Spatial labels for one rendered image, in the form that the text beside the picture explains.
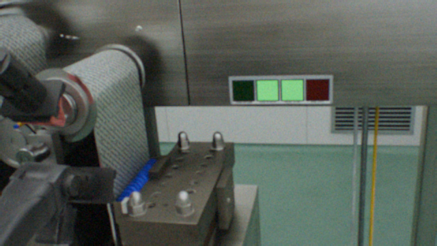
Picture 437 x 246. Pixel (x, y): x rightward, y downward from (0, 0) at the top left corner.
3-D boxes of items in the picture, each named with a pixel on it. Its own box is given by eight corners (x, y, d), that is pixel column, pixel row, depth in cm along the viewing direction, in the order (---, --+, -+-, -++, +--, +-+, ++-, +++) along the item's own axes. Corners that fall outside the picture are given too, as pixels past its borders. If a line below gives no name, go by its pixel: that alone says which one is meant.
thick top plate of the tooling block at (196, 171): (122, 244, 87) (117, 219, 85) (179, 160, 124) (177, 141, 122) (199, 251, 84) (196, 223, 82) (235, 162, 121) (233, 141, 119)
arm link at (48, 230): (72, 173, 65) (16, 167, 65) (61, 252, 63) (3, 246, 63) (96, 175, 77) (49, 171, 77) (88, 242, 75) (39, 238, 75)
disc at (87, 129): (32, 139, 88) (20, 66, 82) (33, 137, 88) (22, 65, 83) (100, 145, 85) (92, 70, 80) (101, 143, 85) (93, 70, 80)
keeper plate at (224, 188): (219, 229, 101) (216, 186, 97) (227, 206, 110) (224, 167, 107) (229, 229, 100) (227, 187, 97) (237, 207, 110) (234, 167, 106)
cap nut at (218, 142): (209, 149, 114) (208, 134, 113) (213, 144, 118) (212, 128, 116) (223, 150, 114) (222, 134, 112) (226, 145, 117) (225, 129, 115)
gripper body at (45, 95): (59, 119, 71) (35, 98, 65) (5, 119, 73) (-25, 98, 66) (68, 85, 74) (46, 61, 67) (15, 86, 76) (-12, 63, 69)
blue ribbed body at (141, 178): (114, 213, 92) (111, 199, 90) (149, 168, 111) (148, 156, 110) (130, 214, 91) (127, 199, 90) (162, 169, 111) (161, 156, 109)
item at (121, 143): (108, 212, 91) (93, 129, 84) (148, 164, 112) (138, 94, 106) (110, 212, 91) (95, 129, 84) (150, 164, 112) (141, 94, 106)
